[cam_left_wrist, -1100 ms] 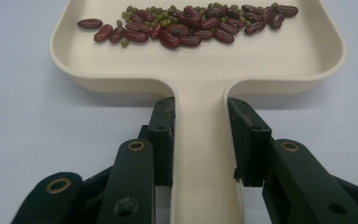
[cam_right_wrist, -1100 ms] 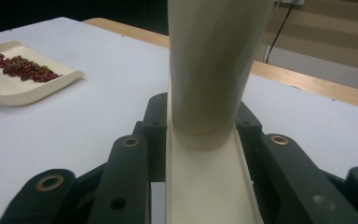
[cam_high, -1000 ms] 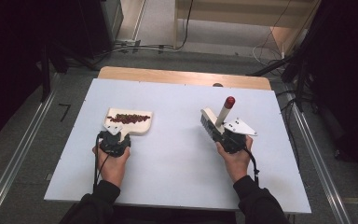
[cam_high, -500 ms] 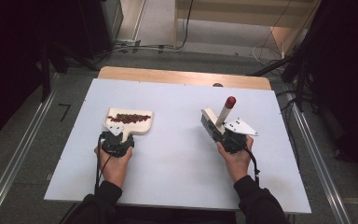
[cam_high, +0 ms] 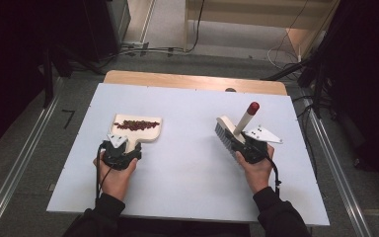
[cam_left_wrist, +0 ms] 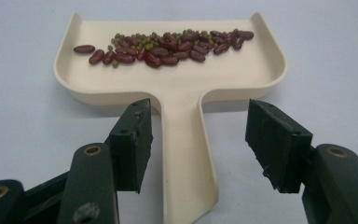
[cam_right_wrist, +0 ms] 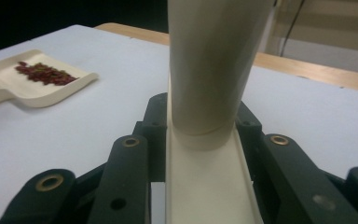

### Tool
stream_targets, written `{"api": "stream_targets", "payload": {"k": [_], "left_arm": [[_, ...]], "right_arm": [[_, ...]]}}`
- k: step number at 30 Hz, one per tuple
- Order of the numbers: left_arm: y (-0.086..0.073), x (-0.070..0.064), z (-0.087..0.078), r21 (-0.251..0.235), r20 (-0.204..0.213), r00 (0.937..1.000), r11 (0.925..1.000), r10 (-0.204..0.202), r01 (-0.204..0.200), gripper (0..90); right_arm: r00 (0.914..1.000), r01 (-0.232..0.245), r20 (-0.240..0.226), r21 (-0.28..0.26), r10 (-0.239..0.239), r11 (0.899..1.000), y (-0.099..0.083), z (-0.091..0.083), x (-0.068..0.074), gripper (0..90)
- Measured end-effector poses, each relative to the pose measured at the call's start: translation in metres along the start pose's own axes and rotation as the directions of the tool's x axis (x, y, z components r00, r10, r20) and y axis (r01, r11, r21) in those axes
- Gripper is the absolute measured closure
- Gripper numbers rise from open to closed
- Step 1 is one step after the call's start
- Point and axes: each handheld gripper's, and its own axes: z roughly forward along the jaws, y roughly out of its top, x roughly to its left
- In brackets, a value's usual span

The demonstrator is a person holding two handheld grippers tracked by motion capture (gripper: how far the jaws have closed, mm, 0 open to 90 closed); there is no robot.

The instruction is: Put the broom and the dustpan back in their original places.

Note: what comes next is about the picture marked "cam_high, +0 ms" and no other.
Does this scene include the black curtain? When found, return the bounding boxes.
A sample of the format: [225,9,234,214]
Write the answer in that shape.
[0,0,91,160]
[311,0,379,199]

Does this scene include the cream brush with red tip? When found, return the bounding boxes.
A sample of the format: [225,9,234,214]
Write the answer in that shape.
[214,101,262,163]

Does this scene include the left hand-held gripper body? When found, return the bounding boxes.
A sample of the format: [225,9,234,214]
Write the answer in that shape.
[101,132,138,172]

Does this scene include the person's left hand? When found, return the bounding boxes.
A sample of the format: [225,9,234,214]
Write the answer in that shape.
[93,151,140,202]

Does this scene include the dark cabinet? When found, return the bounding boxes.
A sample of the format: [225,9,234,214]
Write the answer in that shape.
[81,0,133,64]

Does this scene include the black hanging cable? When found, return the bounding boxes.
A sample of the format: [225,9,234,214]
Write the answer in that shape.
[183,0,207,54]

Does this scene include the person's lap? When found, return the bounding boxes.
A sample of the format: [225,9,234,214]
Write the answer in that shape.
[116,216,261,237]

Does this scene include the person's right hand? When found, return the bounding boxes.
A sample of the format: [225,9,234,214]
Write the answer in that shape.
[235,145,275,196]

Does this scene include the left hand-held gripper cable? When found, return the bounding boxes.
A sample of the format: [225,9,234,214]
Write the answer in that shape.
[95,142,114,202]

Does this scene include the right hand-held gripper cable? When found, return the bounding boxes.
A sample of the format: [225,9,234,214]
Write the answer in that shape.
[264,153,283,199]

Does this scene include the wooden table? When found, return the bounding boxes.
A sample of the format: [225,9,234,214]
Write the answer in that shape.
[103,69,289,97]

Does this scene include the metal floor rail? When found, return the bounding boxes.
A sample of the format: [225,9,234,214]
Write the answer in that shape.
[0,77,65,237]
[300,96,375,237]

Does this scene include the cream plastic dustpan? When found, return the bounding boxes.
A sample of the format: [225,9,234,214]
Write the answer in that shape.
[111,113,164,156]

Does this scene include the light wooden shelf unit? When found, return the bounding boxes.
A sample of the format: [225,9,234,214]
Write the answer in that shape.
[183,0,341,61]

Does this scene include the hand-held gripper cable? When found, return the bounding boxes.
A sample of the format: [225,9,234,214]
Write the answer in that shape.
[264,153,283,199]
[95,142,114,202]

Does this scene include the black floor cable bundle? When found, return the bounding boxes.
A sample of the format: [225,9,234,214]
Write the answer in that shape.
[97,41,200,68]

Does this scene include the white cable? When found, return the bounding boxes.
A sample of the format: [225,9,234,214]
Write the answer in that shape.
[265,32,303,72]

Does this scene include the pile of red and green beans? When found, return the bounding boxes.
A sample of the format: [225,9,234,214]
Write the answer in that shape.
[113,119,162,132]

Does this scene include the black metal stand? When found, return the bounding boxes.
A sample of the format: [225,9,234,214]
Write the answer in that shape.
[41,44,74,109]
[262,56,331,120]

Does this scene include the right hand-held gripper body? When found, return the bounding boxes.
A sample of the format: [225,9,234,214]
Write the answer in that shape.
[242,124,284,165]

